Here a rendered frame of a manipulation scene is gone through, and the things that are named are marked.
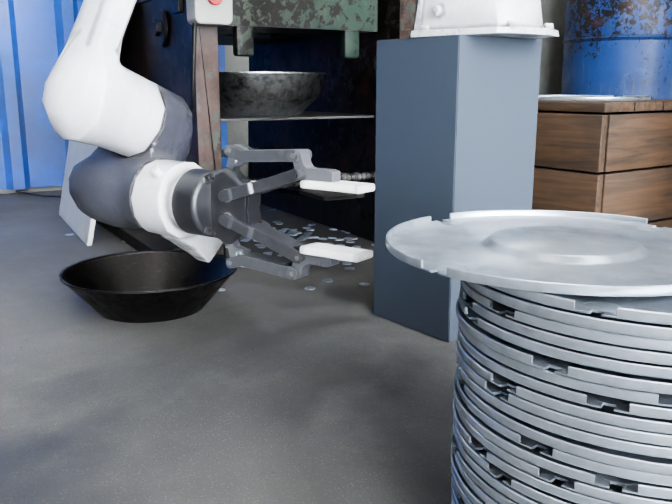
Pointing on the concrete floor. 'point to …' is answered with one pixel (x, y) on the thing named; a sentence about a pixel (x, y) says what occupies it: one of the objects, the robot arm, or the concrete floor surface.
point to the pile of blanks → (558, 405)
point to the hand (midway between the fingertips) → (340, 219)
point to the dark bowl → (147, 284)
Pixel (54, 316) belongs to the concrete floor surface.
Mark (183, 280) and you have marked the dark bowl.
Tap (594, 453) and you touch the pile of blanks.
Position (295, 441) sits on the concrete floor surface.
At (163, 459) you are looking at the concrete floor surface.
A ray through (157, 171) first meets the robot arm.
